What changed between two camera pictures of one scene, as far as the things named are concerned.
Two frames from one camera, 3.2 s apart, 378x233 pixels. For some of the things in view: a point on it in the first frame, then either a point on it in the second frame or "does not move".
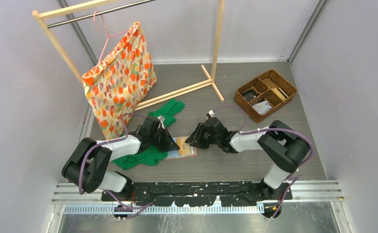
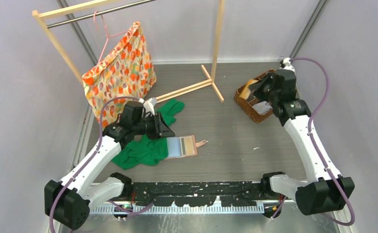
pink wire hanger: x=108 y=37 does not move
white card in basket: x=263 y=108 does not move
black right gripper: x=196 y=140 -> x=256 y=88
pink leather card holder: x=185 y=149 does not move
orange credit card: x=184 y=147 -> x=246 y=92
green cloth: x=152 y=156 does not move
